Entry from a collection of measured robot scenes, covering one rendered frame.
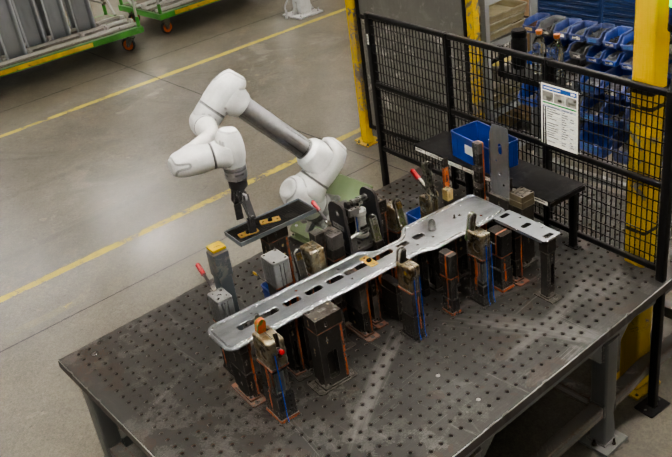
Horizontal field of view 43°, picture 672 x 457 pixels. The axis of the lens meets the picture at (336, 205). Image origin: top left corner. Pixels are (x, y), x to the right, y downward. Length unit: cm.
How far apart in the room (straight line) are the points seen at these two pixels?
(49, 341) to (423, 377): 265
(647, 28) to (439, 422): 165
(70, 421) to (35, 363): 62
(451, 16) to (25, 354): 334
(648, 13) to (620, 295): 114
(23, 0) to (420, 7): 540
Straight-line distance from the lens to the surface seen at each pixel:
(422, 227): 363
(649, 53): 349
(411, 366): 337
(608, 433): 402
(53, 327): 541
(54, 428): 466
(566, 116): 380
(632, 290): 376
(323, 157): 397
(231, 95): 376
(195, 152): 322
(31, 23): 1017
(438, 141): 431
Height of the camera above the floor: 285
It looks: 28 degrees down
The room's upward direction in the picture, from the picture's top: 8 degrees counter-clockwise
